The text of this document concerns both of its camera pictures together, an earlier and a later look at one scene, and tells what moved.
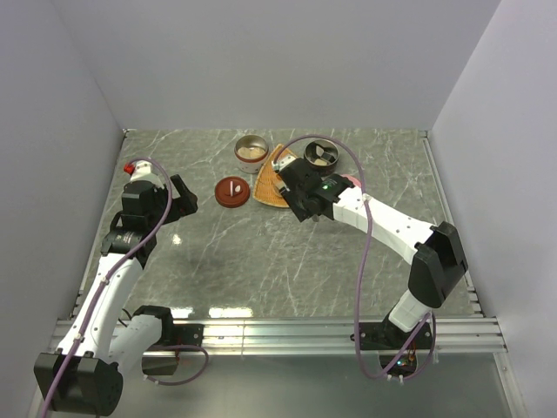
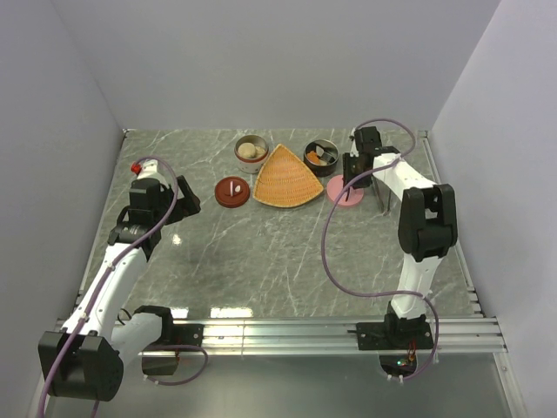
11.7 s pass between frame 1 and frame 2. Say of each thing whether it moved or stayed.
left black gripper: stayed
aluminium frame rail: stayed
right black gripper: moved
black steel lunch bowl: stayed
